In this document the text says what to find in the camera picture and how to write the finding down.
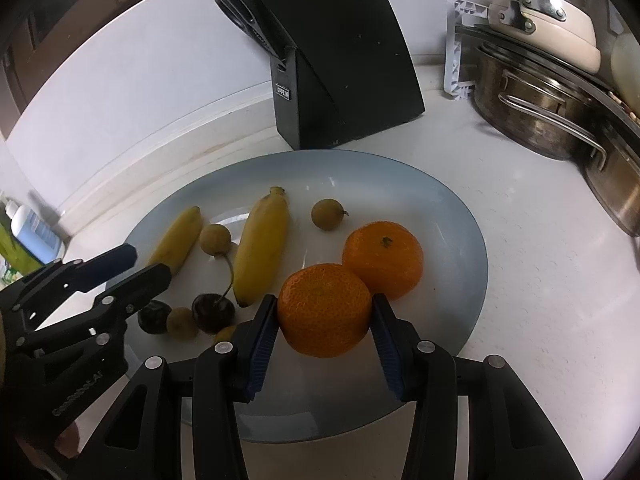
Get white pump bottle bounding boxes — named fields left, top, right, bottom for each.
left=10, top=205, right=64, bottom=262

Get person's left hand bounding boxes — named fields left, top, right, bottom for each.
left=52, top=420, right=82, bottom=461

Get woven beaded trivet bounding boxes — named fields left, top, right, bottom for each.
left=612, top=89, right=640, bottom=126

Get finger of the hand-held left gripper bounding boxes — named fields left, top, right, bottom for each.
left=46, top=243, right=139, bottom=292
left=91, top=262, right=174, bottom=322

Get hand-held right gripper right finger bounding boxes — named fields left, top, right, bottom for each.
left=371, top=292, right=583, bottom=480

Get black kitchen scissors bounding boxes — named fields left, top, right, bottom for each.
left=215, top=0, right=297, bottom=61

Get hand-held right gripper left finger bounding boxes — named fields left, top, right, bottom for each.
left=75, top=294, right=280, bottom=480

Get cream shallow pan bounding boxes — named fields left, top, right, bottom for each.
left=487, top=0, right=602, bottom=74

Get green dish soap bottle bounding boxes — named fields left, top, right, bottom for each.
left=0, top=200, right=47, bottom=281

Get dark red cherry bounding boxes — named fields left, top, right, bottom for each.
left=137, top=300, right=172, bottom=335
left=191, top=255, right=237, bottom=335

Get grey and white pot rack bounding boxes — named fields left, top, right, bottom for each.
left=442, top=0, right=640, bottom=126

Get orange mandarin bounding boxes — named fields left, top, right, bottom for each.
left=342, top=221, right=425, bottom=301
left=276, top=263, right=373, bottom=359

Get steel stock pot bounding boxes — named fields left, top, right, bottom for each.
left=582, top=120, right=640, bottom=238

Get steel pot with long handle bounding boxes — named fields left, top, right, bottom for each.
left=472, top=42, right=609, bottom=162

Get black knife block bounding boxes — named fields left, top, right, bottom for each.
left=235, top=0, right=426, bottom=151

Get yellow banana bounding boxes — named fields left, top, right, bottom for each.
left=232, top=186, right=291, bottom=308
left=146, top=206, right=203, bottom=276

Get light blue oval plate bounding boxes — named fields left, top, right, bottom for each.
left=119, top=150, right=488, bottom=443

